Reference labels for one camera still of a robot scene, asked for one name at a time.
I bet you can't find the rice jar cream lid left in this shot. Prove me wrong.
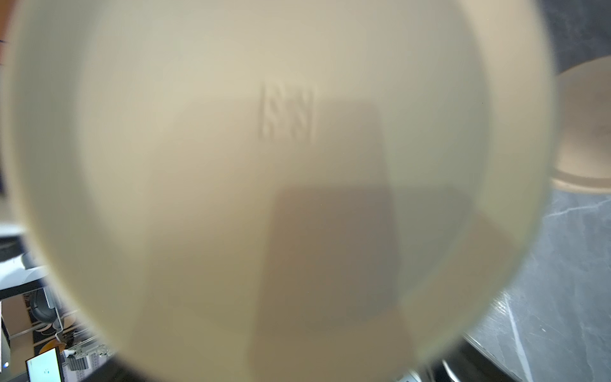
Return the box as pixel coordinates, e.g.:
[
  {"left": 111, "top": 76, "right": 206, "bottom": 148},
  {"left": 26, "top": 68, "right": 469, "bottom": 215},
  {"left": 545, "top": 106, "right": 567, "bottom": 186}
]
[{"left": 552, "top": 56, "right": 610, "bottom": 194}]

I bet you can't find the monitor screen in background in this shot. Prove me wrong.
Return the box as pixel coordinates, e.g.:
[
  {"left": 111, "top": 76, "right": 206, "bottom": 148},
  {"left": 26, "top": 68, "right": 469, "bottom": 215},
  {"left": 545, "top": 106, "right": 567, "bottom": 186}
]
[{"left": 25, "top": 347, "right": 65, "bottom": 382}]

